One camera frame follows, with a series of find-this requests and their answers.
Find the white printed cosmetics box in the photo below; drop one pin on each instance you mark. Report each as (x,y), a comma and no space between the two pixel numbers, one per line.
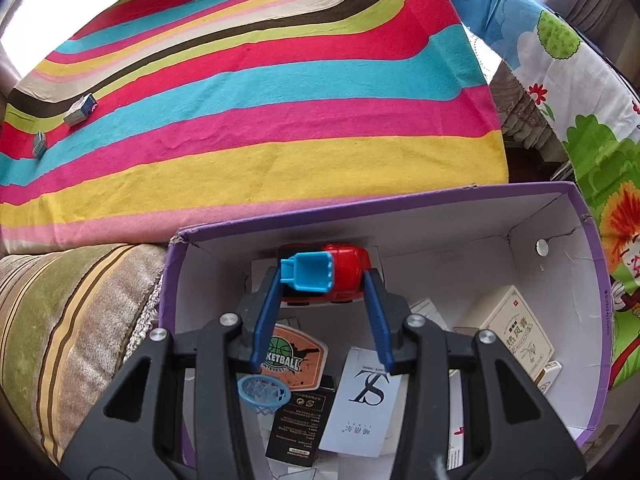
(360,400)

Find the basketball hoop toy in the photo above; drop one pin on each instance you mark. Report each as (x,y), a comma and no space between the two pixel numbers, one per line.
(310,272)

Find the red toy car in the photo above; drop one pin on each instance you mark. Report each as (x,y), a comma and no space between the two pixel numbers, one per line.
(345,265)

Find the small teal box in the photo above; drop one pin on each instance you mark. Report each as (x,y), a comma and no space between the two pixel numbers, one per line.
(80,110)

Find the cartoon printed bed sheet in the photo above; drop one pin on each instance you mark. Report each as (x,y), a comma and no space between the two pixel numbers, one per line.
(590,135)

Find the small white box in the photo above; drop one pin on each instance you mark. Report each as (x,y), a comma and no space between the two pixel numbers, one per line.
(430,312)
(547,375)

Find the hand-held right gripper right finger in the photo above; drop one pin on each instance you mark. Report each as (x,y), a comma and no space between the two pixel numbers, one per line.
(377,320)

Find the purple cardboard box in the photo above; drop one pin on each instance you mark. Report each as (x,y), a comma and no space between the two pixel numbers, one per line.
(450,230)

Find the black box with white label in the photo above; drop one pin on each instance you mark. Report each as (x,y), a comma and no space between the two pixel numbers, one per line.
(300,430)

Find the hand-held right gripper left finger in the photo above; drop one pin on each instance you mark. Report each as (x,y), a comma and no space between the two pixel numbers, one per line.
(265,320)

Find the rainbow striped blanket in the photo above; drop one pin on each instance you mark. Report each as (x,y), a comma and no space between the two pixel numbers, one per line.
(250,110)

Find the cream box with brown print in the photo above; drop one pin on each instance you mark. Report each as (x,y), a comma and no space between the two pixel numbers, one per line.
(520,330)

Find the small silver box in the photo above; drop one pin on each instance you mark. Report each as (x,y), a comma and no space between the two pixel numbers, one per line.
(40,144)

